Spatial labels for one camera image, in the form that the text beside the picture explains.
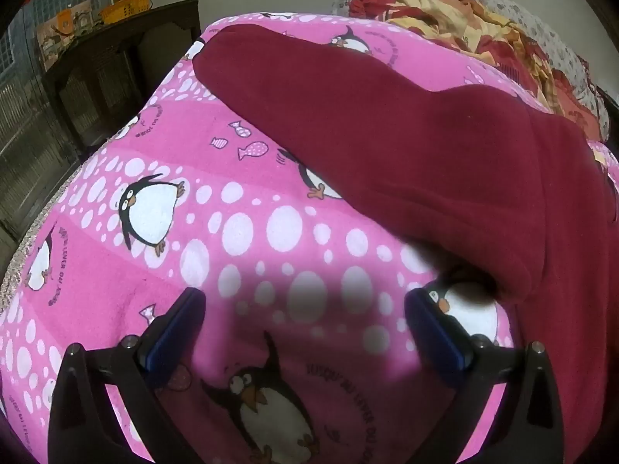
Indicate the red yellow floral blanket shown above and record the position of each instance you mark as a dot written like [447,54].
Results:
[464,19]

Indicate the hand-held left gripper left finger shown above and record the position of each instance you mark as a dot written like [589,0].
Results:
[167,348]

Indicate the maroon sweater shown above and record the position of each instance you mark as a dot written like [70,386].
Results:
[435,145]

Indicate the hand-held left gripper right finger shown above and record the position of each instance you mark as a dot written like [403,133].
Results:
[437,343]

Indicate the window grille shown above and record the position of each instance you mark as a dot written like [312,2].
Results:
[43,0]

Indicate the yellow plastic basket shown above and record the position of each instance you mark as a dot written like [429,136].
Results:
[124,8]

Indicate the pink penguin print blanket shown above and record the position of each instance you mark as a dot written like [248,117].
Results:
[232,232]

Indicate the dark wooden cabinet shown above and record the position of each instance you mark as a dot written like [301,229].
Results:
[111,77]

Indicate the printed cardboard box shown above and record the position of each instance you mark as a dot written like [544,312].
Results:
[60,34]

